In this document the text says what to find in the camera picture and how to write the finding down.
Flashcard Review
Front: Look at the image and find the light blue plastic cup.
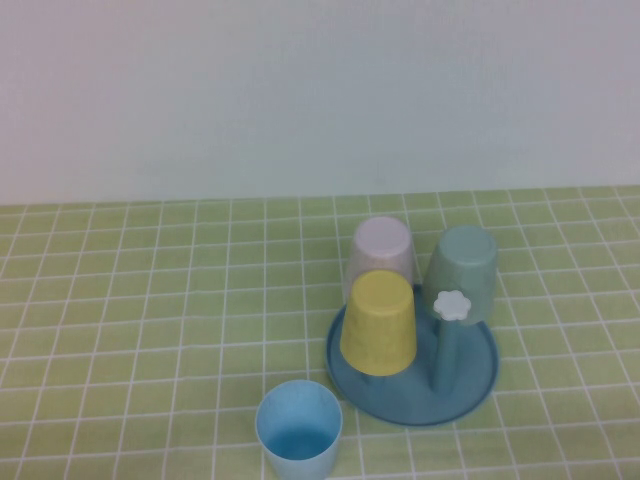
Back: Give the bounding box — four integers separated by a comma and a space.
255, 379, 344, 480

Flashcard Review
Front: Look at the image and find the green checkered tablecloth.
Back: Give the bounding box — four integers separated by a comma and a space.
0, 183, 640, 480

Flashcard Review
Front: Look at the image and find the teal green plastic cup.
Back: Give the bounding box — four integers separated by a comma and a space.
423, 224, 500, 326

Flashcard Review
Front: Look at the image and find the pale pink plastic cup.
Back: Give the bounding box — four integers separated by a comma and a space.
344, 216, 415, 291

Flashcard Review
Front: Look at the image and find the blue cup stand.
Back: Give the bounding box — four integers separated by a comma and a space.
324, 282, 501, 427

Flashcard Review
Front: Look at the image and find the yellow plastic cup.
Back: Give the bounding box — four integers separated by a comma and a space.
339, 269, 418, 377

